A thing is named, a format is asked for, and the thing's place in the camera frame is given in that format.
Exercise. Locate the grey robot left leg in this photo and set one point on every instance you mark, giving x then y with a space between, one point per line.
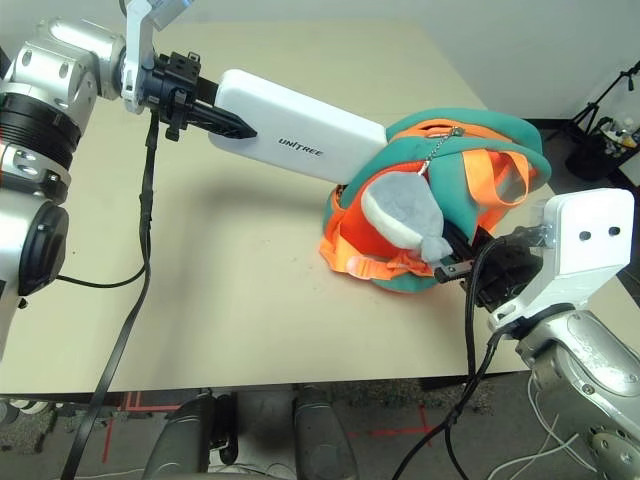
182 435

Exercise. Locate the orange and teal backpack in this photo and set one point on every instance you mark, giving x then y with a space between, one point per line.
480 150

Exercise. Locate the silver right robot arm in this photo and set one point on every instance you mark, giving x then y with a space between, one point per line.
590 375

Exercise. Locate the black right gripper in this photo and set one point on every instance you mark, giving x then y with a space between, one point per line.
505 265

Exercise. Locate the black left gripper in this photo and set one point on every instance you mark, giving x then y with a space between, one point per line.
172 90

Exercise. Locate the black bag with bottles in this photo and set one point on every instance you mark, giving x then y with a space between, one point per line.
595 150

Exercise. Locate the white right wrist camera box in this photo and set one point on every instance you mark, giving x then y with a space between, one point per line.
585 235

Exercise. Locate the grey robot leg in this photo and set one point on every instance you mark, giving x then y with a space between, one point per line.
320 430
182 435

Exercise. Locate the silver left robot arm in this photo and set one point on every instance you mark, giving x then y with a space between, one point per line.
45 100

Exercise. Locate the grey robot right leg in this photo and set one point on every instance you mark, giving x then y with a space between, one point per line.
320 430

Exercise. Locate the black tripod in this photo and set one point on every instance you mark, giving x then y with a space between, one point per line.
605 92

